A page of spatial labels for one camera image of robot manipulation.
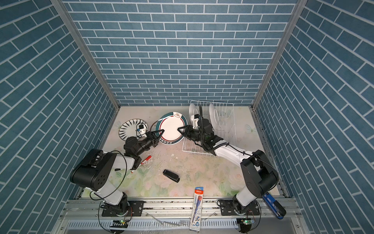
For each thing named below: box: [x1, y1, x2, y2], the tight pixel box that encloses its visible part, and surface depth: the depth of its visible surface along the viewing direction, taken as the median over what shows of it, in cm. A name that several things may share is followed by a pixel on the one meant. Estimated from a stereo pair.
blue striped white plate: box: [118, 118, 145, 141], surface depth 109 cm
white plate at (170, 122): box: [154, 111, 189, 145], surface depth 86 cm
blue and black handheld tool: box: [261, 192, 287, 220], surface depth 74 cm
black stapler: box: [162, 169, 181, 183], surface depth 84 cm
